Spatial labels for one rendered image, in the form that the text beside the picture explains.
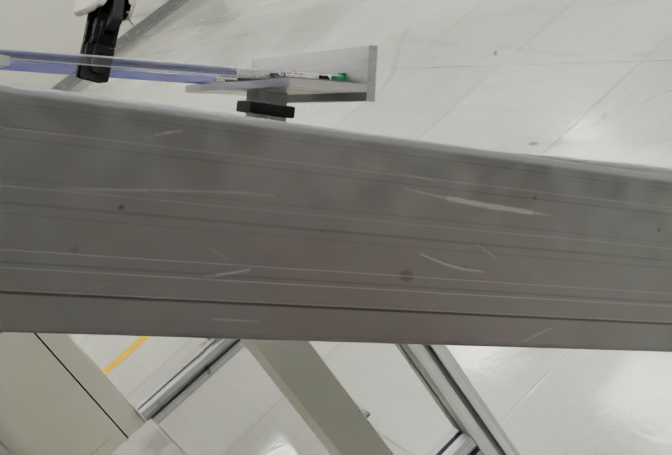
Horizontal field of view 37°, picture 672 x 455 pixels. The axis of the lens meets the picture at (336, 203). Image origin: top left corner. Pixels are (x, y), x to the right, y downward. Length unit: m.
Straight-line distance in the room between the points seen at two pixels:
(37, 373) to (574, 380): 0.91
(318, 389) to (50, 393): 0.62
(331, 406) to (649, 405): 0.53
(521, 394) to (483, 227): 1.48
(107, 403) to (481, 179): 1.56
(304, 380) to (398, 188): 1.04
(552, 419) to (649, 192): 1.36
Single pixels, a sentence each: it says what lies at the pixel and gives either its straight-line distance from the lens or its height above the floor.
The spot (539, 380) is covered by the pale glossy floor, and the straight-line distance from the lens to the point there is 1.79.
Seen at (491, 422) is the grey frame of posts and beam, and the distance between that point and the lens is 1.24.
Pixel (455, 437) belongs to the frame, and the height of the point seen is 0.32.
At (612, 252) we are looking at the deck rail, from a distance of 0.35.
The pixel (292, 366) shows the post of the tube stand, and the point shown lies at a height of 0.45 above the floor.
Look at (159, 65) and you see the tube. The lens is 1.11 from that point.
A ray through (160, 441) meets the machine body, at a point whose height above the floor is 0.62.
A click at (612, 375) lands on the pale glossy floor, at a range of 1.72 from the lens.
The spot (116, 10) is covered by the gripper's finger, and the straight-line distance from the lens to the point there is 1.14.
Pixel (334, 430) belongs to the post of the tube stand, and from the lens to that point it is 1.37.
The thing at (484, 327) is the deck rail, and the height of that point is 0.88.
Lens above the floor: 1.05
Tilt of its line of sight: 21 degrees down
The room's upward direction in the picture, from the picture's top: 35 degrees counter-clockwise
